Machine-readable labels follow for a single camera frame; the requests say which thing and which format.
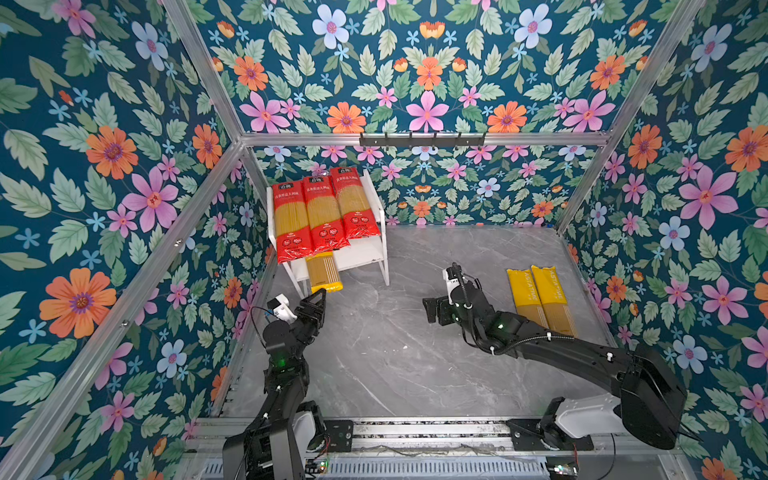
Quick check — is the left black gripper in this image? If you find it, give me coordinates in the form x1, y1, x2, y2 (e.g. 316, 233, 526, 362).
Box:
285, 290, 323, 365

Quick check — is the yellow pasta bag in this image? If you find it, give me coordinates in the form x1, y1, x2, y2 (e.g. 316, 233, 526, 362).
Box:
531, 266, 577, 337
306, 252, 344, 294
507, 269, 549, 328

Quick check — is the red spaghetti bag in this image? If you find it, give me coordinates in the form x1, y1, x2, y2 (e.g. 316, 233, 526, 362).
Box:
302, 176, 349, 254
273, 181, 315, 264
331, 167, 380, 240

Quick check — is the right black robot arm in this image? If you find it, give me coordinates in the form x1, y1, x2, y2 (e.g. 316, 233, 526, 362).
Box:
422, 264, 687, 450

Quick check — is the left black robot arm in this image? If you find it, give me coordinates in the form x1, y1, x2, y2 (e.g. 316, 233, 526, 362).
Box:
222, 288, 327, 479

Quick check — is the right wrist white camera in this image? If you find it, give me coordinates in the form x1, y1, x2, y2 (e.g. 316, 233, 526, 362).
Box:
442, 266, 464, 296

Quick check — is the wrist white camera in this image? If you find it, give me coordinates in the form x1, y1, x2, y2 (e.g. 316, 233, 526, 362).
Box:
442, 266, 464, 296
267, 294, 297, 323

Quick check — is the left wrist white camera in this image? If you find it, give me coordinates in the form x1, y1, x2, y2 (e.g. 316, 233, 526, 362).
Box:
267, 294, 297, 323

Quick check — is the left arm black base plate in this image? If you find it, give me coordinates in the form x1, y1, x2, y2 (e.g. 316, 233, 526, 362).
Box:
323, 419, 355, 453

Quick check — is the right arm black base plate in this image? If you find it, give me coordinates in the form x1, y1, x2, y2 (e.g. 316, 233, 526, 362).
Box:
505, 418, 594, 452

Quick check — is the black wall hook rail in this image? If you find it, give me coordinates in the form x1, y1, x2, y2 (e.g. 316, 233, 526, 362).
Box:
358, 132, 486, 149

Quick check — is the aluminium front rail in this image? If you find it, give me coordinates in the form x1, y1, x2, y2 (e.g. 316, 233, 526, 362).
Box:
185, 416, 685, 458

